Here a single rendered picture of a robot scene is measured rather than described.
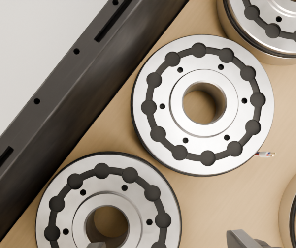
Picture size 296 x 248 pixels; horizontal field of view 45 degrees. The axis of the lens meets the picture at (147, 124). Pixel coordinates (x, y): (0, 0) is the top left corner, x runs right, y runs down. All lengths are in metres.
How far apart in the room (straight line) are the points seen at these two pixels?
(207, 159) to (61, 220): 0.11
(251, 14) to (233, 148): 0.10
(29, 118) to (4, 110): 0.26
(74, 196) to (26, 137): 0.08
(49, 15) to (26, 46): 0.05
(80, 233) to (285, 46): 0.19
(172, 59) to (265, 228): 0.15
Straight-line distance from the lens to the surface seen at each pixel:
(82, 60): 0.19
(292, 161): 0.30
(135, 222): 0.25
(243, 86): 0.26
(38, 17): 0.46
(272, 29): 0.28
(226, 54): 0.27
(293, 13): 0.28
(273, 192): 0.30
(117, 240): 0.27
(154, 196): 0.25
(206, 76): 0.25
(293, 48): 0.28
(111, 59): 0.21
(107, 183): 0.25
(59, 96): 0.19
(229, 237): 0.16
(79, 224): 0.25
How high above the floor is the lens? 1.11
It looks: 85 degrees down
